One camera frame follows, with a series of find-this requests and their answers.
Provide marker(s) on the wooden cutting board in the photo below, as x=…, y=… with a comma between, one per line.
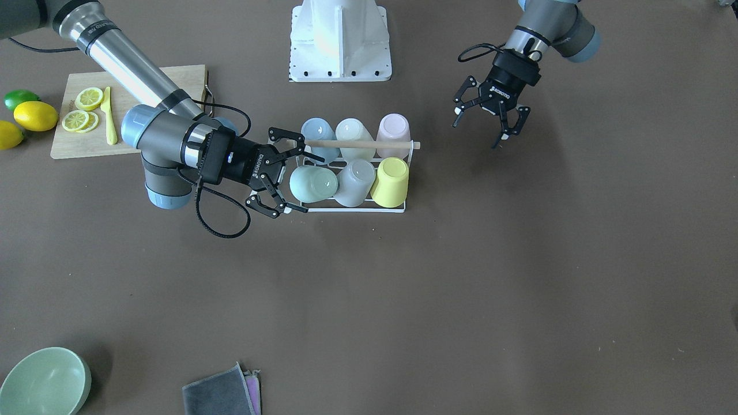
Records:
x=67, y=145

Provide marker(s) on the light blue cup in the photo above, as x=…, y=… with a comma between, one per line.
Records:
x=320, y=129

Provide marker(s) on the yellow plastic knife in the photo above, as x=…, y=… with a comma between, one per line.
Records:
x=106, y=108

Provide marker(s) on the grey cup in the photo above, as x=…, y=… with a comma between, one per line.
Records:
x=355, y=181

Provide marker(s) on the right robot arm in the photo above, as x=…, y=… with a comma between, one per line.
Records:
x=182, y=148

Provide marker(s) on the lemon slice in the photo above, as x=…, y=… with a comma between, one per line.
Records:
x=89, y=99
x=80, y=121

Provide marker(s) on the green bowl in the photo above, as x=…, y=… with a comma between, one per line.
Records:
x=53, y=380

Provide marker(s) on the green cup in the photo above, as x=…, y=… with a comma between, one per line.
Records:
x=309, y=183

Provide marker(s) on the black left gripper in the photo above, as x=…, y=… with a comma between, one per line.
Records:
x=507, y=80

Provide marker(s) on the yellow cup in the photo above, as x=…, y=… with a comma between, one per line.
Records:
x=390, y=188

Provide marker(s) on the white cup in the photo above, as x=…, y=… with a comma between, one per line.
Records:
x=353, y=130

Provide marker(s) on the pink cup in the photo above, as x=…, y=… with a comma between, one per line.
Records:
x=393, y=128

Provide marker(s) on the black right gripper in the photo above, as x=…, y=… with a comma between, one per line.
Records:
x=251, y=161

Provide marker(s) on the yellow lemon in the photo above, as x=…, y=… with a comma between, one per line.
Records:
x=10, y=135
x=36, y=116

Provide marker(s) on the grey folded cloth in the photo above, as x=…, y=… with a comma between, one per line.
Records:
x=234, y=391

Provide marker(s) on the green lime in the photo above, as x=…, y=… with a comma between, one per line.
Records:
x=16, y=97

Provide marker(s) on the white wire cup holder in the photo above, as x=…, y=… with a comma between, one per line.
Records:
x=337, y=166

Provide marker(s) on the upper lemon slice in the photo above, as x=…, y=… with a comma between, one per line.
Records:
x=89, y=99

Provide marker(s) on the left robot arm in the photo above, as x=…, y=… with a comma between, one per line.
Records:
x=544, y=25

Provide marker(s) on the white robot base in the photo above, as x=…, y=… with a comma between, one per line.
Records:
x=339, y=41

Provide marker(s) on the lower lemon slice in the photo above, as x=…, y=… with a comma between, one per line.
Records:
x=80, y=121

